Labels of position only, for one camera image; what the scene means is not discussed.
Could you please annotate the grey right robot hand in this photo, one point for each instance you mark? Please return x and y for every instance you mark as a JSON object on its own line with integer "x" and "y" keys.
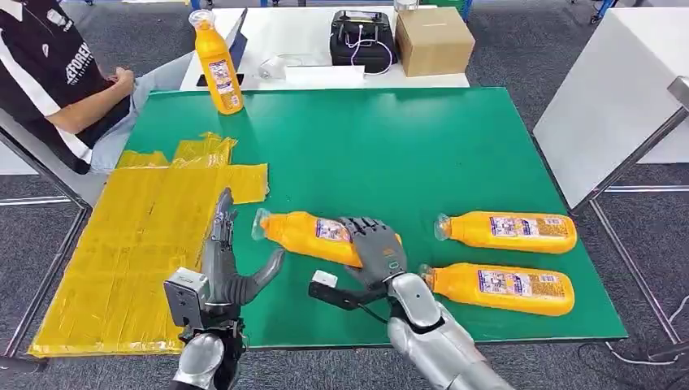
{"x": 379, "y": 253}

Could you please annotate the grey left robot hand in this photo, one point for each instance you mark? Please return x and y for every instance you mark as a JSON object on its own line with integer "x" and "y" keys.
{"x": 220, "y": 274}

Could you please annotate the orange drink bottle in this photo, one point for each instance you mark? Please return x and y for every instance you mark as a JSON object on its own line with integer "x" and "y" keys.
{"x": 457, "y": 288}
{"x": 215, "y": 54}
{"x": 473, "y": 232}
{"x": 298, "y": 234}

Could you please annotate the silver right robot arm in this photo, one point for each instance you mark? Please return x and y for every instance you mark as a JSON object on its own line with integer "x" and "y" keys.
{"x": 436, "y": 344}

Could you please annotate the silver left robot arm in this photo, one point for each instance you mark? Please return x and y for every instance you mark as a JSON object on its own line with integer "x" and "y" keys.
{"x": 199, "y": 360}

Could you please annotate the green table mat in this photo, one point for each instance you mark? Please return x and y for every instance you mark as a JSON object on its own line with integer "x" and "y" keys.
{"x": 377, "y": 156}

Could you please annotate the yellow plastic sheet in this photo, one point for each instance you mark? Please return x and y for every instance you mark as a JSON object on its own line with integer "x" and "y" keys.
{"x": 124, "y": 253}

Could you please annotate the white side panel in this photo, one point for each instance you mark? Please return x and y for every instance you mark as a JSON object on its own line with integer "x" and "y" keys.
{"x": 70, "y": 185}
{"x": 608, "y": 102}

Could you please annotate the white flat paper box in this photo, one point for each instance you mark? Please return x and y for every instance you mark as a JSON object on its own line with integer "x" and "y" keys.
{"x": 323, "y": 77}

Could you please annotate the black phone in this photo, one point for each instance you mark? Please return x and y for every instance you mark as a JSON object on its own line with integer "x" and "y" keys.
{"x": 201, "y": 81}

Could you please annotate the black controller case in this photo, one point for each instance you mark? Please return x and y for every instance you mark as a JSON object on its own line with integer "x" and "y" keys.
{"x": 361, "y": 54}

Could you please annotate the clear plastic bag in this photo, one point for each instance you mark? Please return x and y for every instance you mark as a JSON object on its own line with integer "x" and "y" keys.
{"x": 272, "y": 67}

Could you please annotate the brown cardboard box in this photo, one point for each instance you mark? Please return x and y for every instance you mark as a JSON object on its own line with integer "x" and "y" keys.
{"x": 435, "y": 44}

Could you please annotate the person's hand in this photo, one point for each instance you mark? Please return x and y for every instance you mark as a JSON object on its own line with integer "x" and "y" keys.
{"x": 123, "y": 82}

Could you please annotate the dark tablet with stand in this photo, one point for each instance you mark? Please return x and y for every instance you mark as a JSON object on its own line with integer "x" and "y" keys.
{"x": 239, "y": 45}

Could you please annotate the white table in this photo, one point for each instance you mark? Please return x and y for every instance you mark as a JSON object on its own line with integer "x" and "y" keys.
{"x": 301, "y": 29}

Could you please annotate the clear jar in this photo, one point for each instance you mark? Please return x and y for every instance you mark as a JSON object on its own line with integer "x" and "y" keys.
{"x": 406, "y": 4}

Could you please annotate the blue metal leg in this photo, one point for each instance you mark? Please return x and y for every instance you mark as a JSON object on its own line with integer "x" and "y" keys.
{"x": 602, "y": 9}
{"x": 196, "y": 4}

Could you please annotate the person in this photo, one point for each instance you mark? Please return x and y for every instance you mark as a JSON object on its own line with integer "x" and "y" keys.
{"x": 37, "y": 59}

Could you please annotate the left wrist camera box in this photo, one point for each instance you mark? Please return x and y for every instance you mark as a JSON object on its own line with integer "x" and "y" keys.
{"x": 185, "y": 296}

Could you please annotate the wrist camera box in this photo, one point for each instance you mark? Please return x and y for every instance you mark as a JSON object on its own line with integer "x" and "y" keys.
{"x": 334, "y": 293}
{"x": 185, "y": 296}

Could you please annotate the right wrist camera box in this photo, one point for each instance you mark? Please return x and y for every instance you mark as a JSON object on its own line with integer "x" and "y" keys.
{"x": 334, "y": 293}

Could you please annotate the metal table frame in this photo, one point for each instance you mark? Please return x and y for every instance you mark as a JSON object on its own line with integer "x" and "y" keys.
{"x": 48, "y": 280}
{"x": 635, "y": 269}

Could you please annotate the grey metal bracket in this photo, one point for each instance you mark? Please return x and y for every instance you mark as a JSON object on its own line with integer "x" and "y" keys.
{"x": 679, "y": 90}

